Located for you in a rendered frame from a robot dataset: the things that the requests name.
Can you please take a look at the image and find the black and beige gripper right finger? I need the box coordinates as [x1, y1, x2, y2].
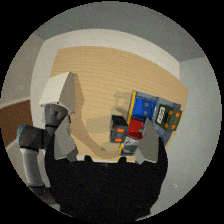
[134, 117, 168, 196]

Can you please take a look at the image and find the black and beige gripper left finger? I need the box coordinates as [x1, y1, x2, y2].
[44, 115, 78, 193]

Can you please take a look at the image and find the red open bin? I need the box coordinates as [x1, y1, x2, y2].
[127, 117, 145, 139]

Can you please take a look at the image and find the grey open bin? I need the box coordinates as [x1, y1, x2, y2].
[122, 135, 140, 153]

